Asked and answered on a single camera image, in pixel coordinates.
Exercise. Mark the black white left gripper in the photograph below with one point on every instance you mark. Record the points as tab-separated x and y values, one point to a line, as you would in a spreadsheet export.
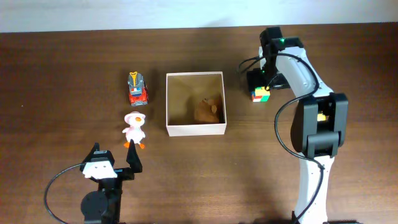
135	164

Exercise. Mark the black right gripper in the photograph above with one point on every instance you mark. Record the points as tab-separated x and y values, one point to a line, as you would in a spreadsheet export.
254	80

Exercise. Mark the multicolour puzzle cube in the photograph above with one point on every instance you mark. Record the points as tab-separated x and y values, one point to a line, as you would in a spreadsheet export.
260	94

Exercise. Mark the red grey toy truck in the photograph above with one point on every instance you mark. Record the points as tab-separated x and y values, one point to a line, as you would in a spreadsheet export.
137	89

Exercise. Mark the brown plush toy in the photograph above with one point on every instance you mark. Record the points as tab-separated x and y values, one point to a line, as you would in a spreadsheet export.
208	111

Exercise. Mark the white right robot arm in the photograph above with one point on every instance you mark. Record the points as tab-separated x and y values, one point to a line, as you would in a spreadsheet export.
319	124

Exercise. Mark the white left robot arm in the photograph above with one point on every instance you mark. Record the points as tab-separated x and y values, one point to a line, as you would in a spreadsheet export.
103	205

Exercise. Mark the white pink toy duck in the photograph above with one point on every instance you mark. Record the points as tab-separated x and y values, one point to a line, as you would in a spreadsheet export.
135	120

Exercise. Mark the yellow ball with dots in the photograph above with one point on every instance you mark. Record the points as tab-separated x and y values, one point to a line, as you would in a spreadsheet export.
321	117

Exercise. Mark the white cardboard box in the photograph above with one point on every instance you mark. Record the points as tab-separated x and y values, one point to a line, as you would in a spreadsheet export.
184	94

